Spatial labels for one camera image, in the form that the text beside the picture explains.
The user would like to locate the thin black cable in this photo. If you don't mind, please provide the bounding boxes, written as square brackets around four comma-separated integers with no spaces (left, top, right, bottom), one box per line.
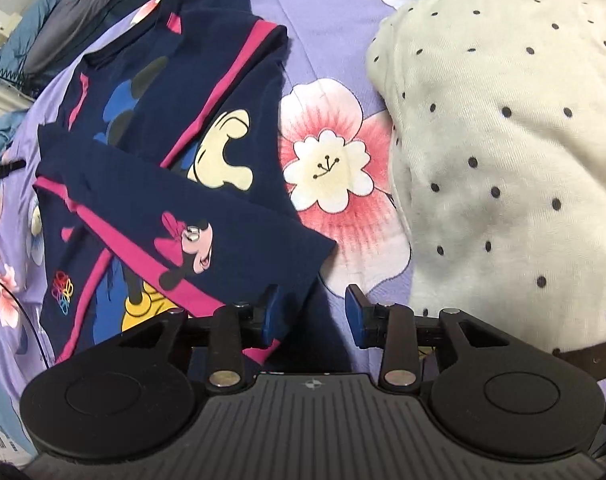
[0,269,52,362]

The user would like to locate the grey cloth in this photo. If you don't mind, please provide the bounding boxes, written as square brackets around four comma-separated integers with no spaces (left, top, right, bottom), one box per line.
[25,0,204,79]

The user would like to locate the navy cartoon print shirt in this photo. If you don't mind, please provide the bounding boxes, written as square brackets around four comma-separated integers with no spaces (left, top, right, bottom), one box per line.
[33,0,340,367]

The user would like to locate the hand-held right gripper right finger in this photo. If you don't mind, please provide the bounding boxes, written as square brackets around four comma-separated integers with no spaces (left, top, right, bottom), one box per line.
[345,283,512,395]

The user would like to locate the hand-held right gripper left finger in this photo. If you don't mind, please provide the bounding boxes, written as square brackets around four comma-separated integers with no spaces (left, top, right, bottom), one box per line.
[117,284,284,395]

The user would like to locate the thick black cable plug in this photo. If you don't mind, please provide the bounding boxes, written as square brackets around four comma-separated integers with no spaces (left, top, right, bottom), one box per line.
[0,158,28,186]

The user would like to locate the blue duvet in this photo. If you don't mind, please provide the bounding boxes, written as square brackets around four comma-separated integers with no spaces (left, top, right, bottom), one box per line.
[0,0,81,456]

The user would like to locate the purple floral bed sheet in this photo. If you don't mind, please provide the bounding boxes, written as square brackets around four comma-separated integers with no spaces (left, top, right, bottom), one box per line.
[0,0,606,402]

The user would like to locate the cream polka dot garment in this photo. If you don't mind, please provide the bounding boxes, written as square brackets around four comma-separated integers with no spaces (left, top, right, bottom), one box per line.
[365,0,606,384]

